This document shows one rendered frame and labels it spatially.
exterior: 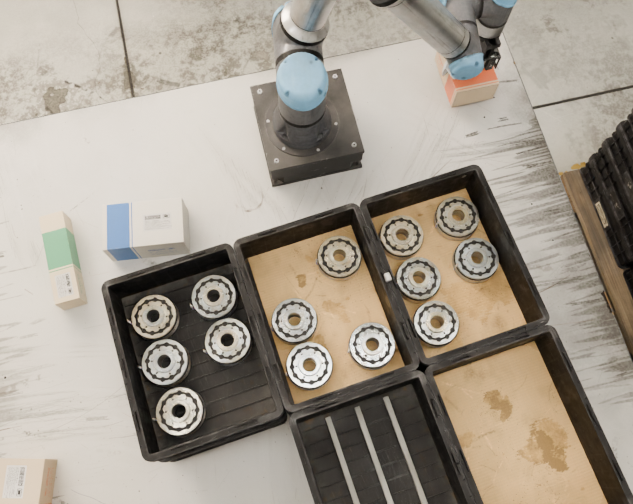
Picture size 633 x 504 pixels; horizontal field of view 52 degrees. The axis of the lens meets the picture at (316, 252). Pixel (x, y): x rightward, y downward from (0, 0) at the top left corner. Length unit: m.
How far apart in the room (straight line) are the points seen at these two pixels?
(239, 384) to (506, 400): 0.59
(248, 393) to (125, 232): 0.51
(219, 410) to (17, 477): 0.47
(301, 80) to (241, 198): 0.40
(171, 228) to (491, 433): 0.89
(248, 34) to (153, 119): 1.08
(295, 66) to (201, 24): 1.45
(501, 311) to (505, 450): 0.31
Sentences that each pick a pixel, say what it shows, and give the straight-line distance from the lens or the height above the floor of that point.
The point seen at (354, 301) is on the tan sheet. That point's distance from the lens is 1.52.
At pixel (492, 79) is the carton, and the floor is 0.79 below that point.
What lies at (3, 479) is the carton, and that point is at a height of 0.77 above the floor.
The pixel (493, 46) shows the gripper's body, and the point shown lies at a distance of 1.71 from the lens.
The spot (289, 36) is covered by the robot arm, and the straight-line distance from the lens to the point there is 1.57.
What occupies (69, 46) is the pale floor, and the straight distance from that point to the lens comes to 3.03.
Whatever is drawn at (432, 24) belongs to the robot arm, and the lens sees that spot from 1.39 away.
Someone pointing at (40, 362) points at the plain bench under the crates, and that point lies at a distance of 1.76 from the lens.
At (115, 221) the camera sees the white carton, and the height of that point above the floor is 0.79.
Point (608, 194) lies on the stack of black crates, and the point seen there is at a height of 0.27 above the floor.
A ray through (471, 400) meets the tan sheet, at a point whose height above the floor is 0.83.
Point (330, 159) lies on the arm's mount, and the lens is 1.69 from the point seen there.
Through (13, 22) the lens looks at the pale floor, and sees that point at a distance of 3.19.
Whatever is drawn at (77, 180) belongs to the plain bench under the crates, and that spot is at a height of 0.70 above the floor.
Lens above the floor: 2.30
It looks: 72 degrees down
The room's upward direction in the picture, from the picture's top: straight up
